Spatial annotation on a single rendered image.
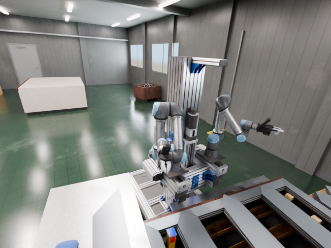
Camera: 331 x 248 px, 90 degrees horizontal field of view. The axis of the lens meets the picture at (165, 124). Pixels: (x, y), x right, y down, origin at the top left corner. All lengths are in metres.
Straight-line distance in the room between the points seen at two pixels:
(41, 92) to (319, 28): 7.09
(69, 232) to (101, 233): 0.20
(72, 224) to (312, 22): 4.39
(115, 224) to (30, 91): 5.93
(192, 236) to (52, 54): 11.04
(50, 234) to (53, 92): 5.68
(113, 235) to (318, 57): 4.01
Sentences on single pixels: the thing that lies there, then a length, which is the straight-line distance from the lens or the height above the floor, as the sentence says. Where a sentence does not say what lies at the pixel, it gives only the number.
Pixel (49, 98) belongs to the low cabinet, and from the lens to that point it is 6.74.
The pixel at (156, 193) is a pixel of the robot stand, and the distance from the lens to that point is 2.57.
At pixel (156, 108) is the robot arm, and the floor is 1.64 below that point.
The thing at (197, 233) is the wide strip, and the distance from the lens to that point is 1.47.
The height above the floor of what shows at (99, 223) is 1.07.
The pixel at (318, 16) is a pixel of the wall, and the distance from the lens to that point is 4.27.
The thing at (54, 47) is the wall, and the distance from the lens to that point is 11.52.
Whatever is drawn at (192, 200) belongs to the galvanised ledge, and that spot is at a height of 0.68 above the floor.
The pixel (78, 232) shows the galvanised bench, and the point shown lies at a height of 1.05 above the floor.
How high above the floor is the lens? 2.05
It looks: 23 degrees down
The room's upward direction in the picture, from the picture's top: 3 degrees clockwise
